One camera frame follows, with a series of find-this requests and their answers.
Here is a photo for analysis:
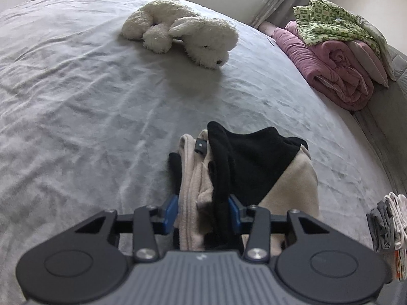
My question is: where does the grey folded garment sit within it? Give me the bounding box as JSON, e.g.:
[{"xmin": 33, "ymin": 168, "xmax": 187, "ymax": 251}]
[{"xmin": 367, "ymin": 200, "xmax": 396, "ymax": 252}]

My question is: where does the orange printed packet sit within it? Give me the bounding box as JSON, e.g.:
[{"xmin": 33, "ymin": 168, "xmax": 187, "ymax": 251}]
[{"xmin": 394, "ymin": 249, "xmax": 407, "ymax": 282}]

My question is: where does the beige garment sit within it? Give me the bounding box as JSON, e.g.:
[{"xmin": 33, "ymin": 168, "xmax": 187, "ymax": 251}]
[{"xmin": 176, "ymin": 133, "xmax": 320, "ymax": 255}]

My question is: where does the green patterned blanket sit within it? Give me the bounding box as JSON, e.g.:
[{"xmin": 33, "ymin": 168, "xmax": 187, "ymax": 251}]
[{"xmin": 293, "ymin": 0, "xmax": 382, "ymax": 56}]

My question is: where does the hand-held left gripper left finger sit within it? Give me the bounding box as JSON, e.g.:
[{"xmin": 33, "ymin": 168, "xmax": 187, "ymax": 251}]
[{"xmin": 75, "ymin": 194, "xmax": 179, "ymax": 263}]

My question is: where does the white plush toy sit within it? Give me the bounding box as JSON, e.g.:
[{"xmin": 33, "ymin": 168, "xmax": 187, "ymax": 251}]
[{"xmin": 122, "ymin": 0, "xmax": 239, "ymax": 69}]

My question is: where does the grey patterned curtain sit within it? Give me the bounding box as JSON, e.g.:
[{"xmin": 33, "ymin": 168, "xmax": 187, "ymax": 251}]
[{"xmin": 251, "ymin": 0, "xmax": 314, "ymax": 29}]

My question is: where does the pink folded blanket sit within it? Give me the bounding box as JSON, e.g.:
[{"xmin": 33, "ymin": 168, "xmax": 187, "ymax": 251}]
[{"xmin": 257, "ymin": 22, "xmax": 375, "ymax": 112}]

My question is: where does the grey quilted bedding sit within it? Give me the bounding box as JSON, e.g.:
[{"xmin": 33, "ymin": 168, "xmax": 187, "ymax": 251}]
[{"xmin": 353, "ymin": 44, "xmax": 407, "ymax": 197}]

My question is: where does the beige pillow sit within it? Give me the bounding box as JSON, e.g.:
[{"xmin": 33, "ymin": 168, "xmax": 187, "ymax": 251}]
[{"xmin": 348, "ymin": 40, "xmax": 389, "ymax": 88}]

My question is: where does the light grey folded quilt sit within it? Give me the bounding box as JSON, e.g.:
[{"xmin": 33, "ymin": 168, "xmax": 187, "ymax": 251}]
[{"xmin": 353, "ymin": 14, "xmax": 396, "ymax": 81}]

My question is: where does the grey bed sheet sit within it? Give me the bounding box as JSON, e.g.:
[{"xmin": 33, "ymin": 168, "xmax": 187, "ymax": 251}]
[{"xmin": 0, "ymin": 0, "xmax": 395, "ymax": 305}]

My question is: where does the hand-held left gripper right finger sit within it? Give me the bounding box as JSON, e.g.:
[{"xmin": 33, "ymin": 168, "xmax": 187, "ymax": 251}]
[{"xmin": 229, "ymin": 194, "xmax": 325, "ymax": 263}]

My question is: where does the black garment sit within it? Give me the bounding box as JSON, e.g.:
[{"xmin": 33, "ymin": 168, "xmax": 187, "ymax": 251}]
[{"xmin": 168, "ymin": 121, "xmax": 310, "ymax": 251}]

